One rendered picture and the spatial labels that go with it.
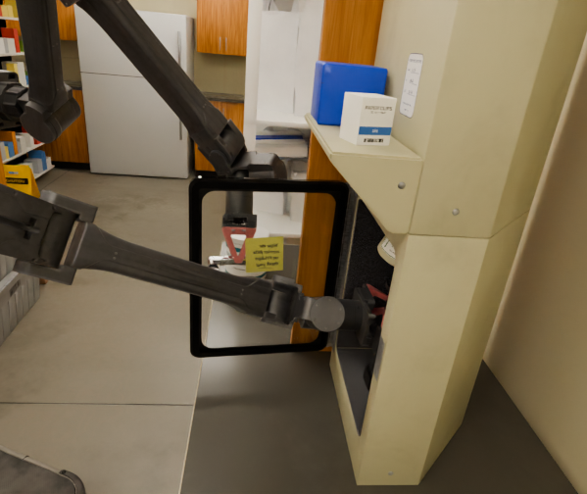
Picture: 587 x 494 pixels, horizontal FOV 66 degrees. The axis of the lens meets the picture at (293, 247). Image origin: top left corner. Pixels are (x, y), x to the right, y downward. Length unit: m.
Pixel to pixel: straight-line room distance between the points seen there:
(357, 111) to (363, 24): 0.34
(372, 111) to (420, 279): 0.23
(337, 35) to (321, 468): 0.78
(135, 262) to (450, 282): 0.43
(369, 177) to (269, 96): 1.43
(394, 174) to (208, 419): 0.61
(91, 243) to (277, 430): 0.51
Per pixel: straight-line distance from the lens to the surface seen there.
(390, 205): 0.58
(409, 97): 0.66
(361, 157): 0.55
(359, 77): 0.73
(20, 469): 1.92
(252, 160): 0.91
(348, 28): 0.91
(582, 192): 1.04
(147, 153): 5.69
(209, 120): 0.88
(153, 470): 2.12
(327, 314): 0.73
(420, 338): 0.69
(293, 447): 0.92
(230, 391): 1.01
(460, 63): 0.57
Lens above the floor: 1.62
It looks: 24 degrees down
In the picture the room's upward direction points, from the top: 5 degrees clockwise
